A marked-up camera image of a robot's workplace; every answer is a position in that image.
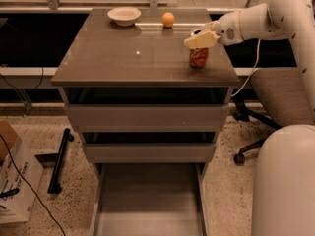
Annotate black cable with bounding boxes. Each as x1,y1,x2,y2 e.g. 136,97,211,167
0,133,67,236

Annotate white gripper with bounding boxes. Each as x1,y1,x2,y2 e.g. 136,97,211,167
184,11,244,49

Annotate brown office chair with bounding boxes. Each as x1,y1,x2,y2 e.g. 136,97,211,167
232,66,314,165

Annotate orange fruit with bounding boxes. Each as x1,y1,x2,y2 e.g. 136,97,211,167
161,12,175,28

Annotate top grey drawer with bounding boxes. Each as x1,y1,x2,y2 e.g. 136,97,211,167
65,104,228,132

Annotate grey drawer cabinet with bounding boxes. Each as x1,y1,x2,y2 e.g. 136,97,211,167
50,7,240,174

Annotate brown cardboard box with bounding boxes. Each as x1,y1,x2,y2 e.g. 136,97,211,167
0,121,18,162

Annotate white cable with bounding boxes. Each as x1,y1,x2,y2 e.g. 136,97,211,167
230,37,262,98

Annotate middle grey drawer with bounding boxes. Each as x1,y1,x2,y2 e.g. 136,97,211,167
83,144,216,163

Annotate white cardboard box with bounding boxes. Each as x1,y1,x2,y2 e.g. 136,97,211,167
0,138,43,224

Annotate open bottom grey drawer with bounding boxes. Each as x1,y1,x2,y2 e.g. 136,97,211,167
88,163,210,236

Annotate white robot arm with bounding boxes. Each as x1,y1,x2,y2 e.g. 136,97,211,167
184,0,315,236

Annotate black metal bar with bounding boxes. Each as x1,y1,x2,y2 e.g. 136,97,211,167
47,128,74,194

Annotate red coke can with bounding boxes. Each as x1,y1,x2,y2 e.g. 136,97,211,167
189,44,209,69

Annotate white bowl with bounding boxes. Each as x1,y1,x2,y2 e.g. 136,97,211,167
107,7,141,27

